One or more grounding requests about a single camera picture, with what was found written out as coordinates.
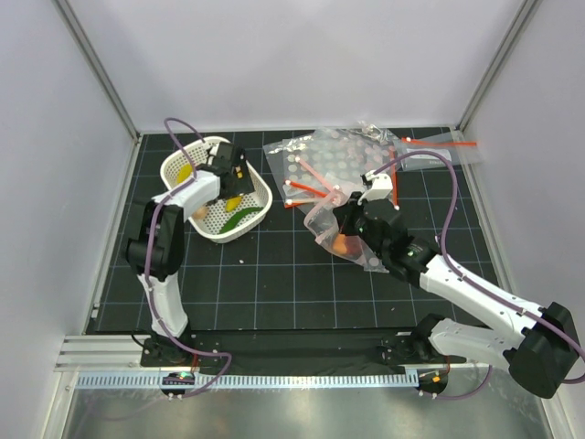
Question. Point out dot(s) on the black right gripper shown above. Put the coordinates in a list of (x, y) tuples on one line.
[(346, 213)]

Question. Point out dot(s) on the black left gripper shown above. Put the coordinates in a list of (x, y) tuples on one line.
[(243, 184)]

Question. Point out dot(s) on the orange maroon toy steak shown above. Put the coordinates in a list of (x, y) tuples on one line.
[(347, 246)]

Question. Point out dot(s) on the yellow toy banana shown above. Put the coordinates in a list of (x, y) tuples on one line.
[(233, 204)]

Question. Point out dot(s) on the pink zipper clear bag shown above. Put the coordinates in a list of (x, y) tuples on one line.
[(320, 220)]

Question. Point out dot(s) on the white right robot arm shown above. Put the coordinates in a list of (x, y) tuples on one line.
[(537, 345)]

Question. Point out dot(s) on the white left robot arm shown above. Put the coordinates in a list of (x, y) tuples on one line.
[(155, 240)]

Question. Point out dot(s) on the orange zipper clear bag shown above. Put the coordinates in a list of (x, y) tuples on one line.
[(316, 194)]

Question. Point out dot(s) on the pink dotted zip bag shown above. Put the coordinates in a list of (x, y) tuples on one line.
[(342, 156)]

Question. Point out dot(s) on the far labelled orange zip bag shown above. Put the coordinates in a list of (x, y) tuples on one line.
[(434, 151)]

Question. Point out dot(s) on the yellow toy lemon slice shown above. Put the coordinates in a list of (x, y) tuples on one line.
[(184, 173)]

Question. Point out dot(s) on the green toy chili pepper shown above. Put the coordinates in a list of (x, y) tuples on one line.
[(234, 221)]

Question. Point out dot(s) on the beige toy egg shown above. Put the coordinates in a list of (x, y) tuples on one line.
[(200, 213)]

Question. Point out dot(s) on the black cutting mat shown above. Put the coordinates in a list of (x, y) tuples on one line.
[(276, 276)]

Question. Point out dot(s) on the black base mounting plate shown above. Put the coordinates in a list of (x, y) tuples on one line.
[(317, 352)]

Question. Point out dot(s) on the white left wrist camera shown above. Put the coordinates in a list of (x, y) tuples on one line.
[(208, 154)]

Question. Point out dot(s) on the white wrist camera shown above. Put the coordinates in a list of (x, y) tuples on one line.
[(378, 186), (208, 154)]

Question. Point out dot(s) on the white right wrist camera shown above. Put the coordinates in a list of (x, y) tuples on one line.
[(378, 186)]

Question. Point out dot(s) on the slotted metal cable duct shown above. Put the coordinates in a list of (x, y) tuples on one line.
[(166, 380)]

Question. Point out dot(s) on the left aluminium frame post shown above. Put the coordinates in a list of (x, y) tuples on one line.
[(88, 52)]

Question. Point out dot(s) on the aluminium frame post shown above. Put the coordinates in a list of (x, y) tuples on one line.
[(88, 52), (506, 47)]

